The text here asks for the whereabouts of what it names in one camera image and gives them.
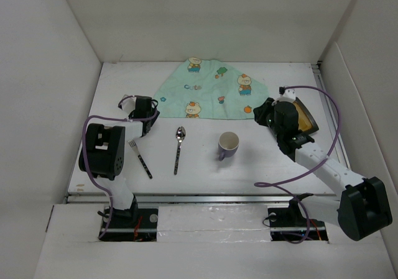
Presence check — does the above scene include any square black amber plate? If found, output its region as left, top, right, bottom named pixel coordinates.
left=294, top=98, right=319, bottom=135

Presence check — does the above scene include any silver fork patterned handle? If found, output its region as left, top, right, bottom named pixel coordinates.
left=128, top=139, right=153, bottom=179

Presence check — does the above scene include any silver spoon patterned handle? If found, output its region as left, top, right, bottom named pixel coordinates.
left=174, top=126, right=186, bottom=175

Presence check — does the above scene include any green cartoon print cloth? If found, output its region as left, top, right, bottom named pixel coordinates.
left=154, top=57, right=269, bottom=120

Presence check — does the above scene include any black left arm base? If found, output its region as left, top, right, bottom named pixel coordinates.
left=97, top=208, right=159, bottom=242

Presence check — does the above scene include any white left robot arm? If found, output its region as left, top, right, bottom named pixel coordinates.
left=78, top=96, right=160, bottom=227

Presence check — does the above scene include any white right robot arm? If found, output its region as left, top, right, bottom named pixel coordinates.
left=254, top=98, right=392, bottom=241

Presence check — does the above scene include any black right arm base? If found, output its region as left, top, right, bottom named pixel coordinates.
left=262, top=193, right=328, bottom=244

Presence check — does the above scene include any purple mug white inside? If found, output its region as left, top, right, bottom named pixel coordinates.
left=218, top=132, right=239, bottom=161

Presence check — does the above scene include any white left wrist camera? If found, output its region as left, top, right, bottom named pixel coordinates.
left=118, top=94, right=136, bottom=114

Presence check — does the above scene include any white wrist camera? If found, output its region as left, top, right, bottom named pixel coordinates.
left=278, top=86, right=296, bottom=103
left=118, top=94, right=136, bottom=114

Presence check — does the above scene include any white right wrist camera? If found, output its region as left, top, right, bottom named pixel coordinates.
left=278, top=86, right=296, bottom=103

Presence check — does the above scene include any aluminium front rail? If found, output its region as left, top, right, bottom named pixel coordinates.
left=63, top=193, right=340, bottom=204

